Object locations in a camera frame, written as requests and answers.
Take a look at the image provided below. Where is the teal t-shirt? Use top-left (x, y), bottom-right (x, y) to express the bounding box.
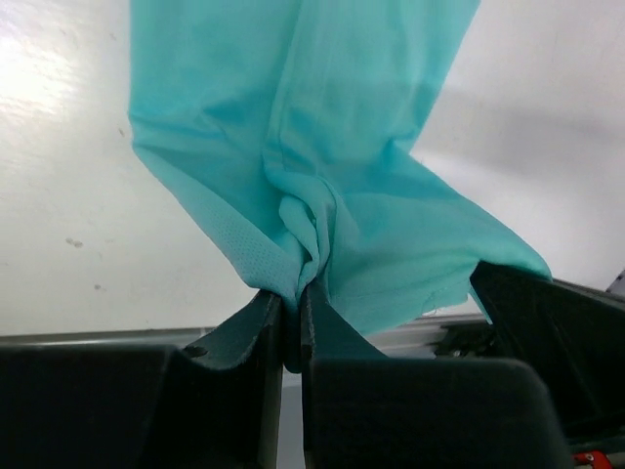
top-left (129, 1), bottom-right (550, 371)

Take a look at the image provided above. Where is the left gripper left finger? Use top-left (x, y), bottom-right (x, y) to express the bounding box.
top-left (1, 292), bottom-right (282, 468)

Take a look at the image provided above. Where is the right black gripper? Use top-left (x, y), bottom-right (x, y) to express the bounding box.
top-left (468, 262), bottom-right (624, 454)

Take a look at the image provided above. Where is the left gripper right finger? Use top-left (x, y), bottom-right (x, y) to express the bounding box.
top-left (300, 284), bottom-right (571, 468)

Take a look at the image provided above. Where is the aluminium mounting rail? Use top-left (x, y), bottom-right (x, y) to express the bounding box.
top-left (1, 313), bottom-right (498, 359)

